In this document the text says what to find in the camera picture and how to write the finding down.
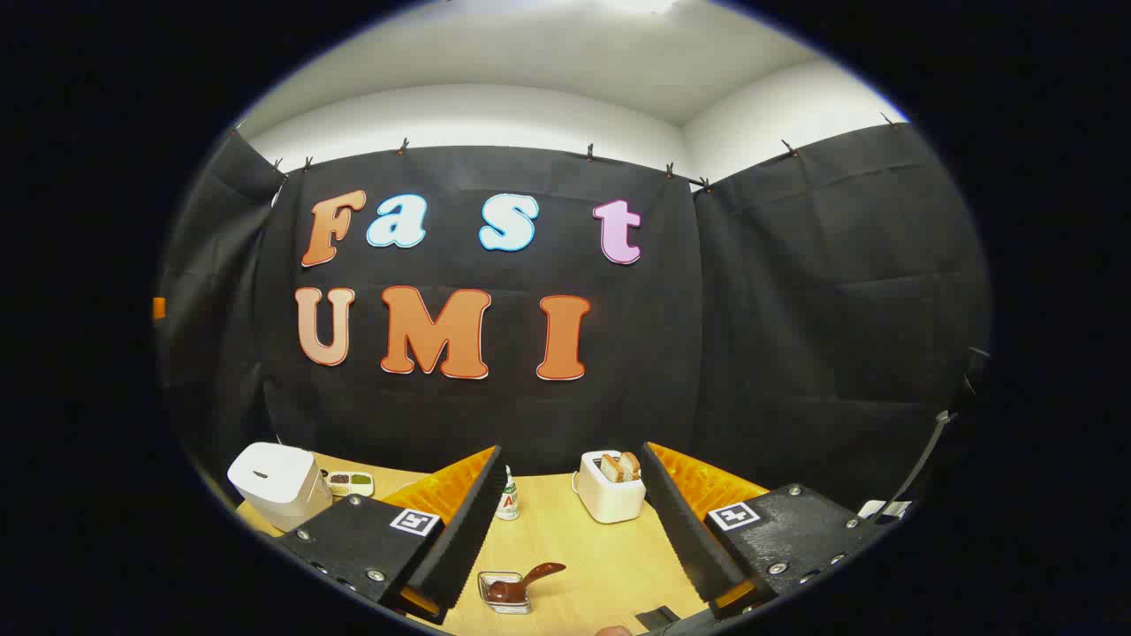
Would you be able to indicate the small white labelled bottle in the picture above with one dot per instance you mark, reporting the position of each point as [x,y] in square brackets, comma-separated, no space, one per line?
[509,503]

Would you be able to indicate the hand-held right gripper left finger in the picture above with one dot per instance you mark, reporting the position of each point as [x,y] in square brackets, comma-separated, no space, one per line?
[468,530]

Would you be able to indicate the row of black cloth clips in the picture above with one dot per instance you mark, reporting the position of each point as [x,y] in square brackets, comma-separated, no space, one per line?
[589,153]

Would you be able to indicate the white plastic piece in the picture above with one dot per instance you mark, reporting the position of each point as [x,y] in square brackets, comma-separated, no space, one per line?
[884,508]

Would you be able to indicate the white divided condiment dish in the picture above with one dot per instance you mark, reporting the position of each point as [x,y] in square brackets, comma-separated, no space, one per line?
[358,482]

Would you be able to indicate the toasted bread slice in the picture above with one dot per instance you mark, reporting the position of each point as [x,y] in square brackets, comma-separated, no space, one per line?
[630,464]
[610,468]

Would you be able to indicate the black backdrop cloth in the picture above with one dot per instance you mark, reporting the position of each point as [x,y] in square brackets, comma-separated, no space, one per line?
[751,309]

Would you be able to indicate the white toaster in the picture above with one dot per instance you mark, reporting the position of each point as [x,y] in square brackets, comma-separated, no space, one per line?
[610,503]

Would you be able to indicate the white rice cooker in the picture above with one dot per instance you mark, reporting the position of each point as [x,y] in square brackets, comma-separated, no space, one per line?
[274,486]

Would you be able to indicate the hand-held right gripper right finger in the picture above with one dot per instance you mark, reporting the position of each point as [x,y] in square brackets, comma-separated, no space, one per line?
[680,530]

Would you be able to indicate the brown wooden spoon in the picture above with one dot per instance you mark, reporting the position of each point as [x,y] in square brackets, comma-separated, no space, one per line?
[539,574]

